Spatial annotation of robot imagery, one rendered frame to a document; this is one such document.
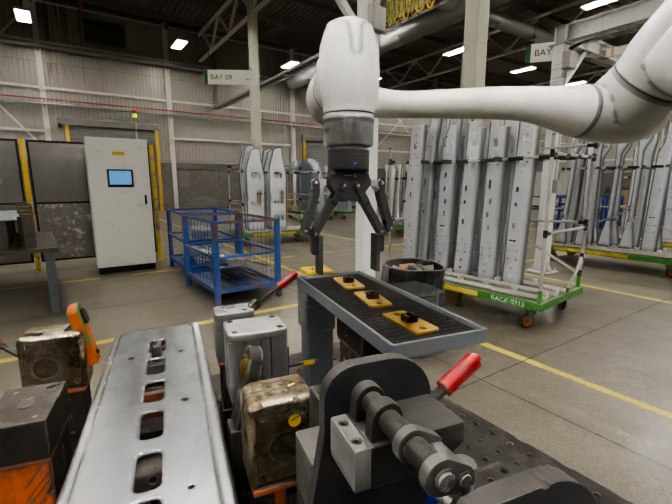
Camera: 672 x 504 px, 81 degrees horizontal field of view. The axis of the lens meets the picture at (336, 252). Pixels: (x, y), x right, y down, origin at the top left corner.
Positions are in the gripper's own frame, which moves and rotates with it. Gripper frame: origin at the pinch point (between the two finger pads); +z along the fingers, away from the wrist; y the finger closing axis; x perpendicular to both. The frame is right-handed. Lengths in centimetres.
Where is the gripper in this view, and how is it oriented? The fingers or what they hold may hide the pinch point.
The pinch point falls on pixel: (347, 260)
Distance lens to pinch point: 74.1
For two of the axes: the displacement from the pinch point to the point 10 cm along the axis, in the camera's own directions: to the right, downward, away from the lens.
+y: -9.6, 0.5, -2.8
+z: 0.0, 9.9, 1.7
